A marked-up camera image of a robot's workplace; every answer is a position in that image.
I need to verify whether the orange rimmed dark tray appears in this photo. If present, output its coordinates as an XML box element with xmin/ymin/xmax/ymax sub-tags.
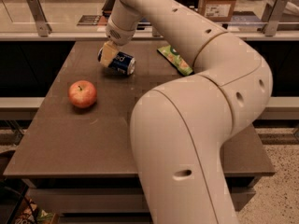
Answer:
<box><xmin>102</xmin><ymin>0</ymin><xmax>116</xmax><ymax>15</ymax></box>

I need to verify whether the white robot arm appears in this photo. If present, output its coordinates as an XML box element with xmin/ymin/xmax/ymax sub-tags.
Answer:
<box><xmin>107</xmin><ymin>0</ymin><xmax>273</xmax><ymax>224</ymax></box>

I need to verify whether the blue pepsi can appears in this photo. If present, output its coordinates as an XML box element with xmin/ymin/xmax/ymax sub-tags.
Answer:
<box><xmin>98</xmin><ymin>49</ymin><xmax>135</xmax><ymax>76</ymax></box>

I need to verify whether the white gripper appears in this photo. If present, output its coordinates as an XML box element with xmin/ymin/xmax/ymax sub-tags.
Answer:
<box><xmin>100</xmin><ymin>18</ymin><xmax>137</xmax><ymax>67</ymax></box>

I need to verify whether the glass barrier panel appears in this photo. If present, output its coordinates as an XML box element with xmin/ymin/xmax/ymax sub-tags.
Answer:
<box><xmin>0</xmin><ymin>0</ymin><xmax>299</xmax><ymax>35</ymax></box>

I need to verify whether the green chip bag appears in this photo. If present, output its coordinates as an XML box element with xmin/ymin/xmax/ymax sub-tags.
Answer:
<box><xmin>157</xmin><ymin>45</ymin><xmax>193</xmax><ymax>76</ymax></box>

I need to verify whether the red apple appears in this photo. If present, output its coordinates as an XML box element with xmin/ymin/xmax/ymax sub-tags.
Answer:
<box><xmin>68</xmin><ymin>80</ymin><xmax>97</xmax><ymax>108</ymax></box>

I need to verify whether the brown cardboard box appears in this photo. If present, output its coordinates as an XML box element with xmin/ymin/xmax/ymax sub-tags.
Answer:
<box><xmin>198</xmin><ymin>0</ymin><xmax>236</xmax><ymax>21</ymax></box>

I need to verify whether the left metal glass bracket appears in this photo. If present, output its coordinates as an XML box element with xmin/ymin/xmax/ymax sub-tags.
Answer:
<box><xmin>26</xmin><ymin>0</ymin><xmax>51</xmax><ymax>37</ymax></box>

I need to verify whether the colourful bag on floor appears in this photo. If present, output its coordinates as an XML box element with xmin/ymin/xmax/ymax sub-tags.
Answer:
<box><xmin>12</xmin><ymin>199</ymin><xmax>58</xmax><ymax>224</ymax></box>

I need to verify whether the right metal glass bracket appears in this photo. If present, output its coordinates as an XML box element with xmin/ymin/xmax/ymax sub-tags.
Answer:
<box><xmin>263</xmin><ymin>0</ymin><xmax>289</xmax><ymax>36</ymax></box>

